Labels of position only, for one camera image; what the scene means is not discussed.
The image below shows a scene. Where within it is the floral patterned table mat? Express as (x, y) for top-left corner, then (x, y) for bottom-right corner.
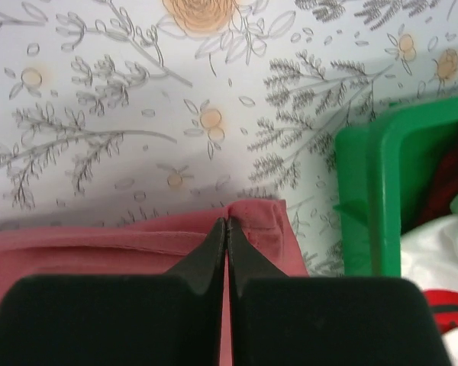
(0, 1), (458, 275)

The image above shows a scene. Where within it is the dusty rose t shirt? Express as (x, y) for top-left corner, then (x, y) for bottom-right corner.
(0, 199), (305, 365)

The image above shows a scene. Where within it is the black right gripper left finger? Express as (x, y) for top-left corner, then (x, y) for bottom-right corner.
(0, 219), (226, 365)

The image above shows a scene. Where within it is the white t shirt red print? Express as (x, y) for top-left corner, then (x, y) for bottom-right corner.
(401, 195), (458, 365)

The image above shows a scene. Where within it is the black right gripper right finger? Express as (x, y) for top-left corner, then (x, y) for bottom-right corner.
(227, 219), (450, 365)

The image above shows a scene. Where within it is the green plastic tray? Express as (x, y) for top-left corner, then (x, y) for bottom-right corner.
(335, 95), (458, 277)

